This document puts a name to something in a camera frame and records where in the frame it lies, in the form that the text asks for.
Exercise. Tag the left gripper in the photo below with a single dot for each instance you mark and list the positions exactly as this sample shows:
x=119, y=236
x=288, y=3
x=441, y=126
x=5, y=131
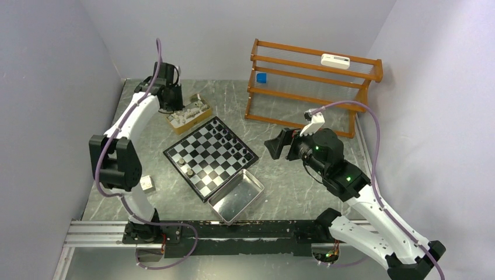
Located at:
x=179, y=106

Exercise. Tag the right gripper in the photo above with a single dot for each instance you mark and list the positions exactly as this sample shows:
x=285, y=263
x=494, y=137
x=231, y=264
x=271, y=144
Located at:
x=275, y=145

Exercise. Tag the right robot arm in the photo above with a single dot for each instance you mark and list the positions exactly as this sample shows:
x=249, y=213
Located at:
x=400, y=250

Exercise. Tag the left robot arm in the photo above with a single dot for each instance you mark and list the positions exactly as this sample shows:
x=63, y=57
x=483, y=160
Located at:
x=115, y=164

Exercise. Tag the gold tin of white pieces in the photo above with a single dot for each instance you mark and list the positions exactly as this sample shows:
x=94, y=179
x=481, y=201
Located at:
x=192, y=114

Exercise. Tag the black white chessboard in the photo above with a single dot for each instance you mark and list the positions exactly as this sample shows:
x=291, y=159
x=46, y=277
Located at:
x=215, y=154

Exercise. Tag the blue cube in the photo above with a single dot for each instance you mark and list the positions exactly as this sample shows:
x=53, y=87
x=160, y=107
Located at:
x=261, y=77

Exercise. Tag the silver metal tin lid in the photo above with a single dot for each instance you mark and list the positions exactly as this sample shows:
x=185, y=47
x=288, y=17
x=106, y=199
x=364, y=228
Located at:
x=232, y=199

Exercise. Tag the orange wooden rack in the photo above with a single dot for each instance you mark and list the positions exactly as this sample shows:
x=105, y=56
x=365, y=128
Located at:
x=295, y=74

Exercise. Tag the small white card box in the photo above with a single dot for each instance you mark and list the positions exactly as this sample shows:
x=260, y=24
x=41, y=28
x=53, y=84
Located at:
x=147, y=184

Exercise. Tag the white rectangular device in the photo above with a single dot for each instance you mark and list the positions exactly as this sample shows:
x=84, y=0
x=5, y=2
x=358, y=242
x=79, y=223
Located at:
x=335, y=61

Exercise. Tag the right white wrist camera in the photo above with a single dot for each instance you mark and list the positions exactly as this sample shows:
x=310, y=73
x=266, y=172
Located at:
x=315, y=122

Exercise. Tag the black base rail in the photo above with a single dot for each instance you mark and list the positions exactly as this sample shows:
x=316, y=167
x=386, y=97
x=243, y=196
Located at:
x=251, y=237

